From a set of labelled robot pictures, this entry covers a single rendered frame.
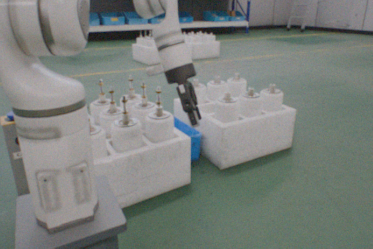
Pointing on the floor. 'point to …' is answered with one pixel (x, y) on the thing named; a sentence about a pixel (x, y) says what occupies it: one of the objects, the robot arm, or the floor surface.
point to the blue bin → (190, 137)
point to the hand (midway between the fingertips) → (196, 121)
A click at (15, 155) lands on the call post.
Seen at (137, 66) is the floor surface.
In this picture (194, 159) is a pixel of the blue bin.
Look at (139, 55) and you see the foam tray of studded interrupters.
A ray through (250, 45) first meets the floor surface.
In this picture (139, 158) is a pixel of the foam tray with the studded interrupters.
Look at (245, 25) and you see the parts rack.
